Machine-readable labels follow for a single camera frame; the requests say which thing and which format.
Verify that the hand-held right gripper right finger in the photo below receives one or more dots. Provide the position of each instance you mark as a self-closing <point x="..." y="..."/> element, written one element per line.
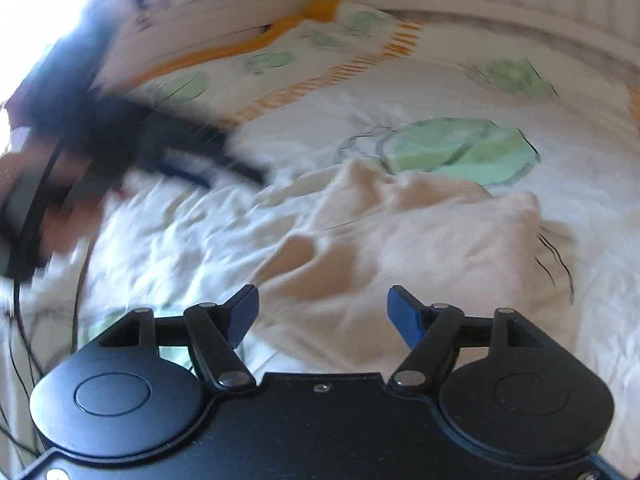
<point x="405" y="315"/>

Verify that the beige knit sweater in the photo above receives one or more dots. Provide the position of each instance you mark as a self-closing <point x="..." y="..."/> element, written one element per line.
<point x="415" y="255"/>

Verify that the leaf print bedspread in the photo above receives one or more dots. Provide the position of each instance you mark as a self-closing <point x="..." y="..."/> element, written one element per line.
<point x="475" y="110"/>

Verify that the person's left hand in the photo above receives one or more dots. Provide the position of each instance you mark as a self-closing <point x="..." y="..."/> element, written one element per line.
<point x="72" y="220"/>

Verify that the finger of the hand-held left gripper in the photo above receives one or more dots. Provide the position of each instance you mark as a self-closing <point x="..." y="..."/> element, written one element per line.
<point x="182" y="172"/>
<point x="210" y="142"/>

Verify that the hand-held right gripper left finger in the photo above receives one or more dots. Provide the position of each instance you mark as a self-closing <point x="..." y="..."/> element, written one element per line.
<point x="242" y="312"/>

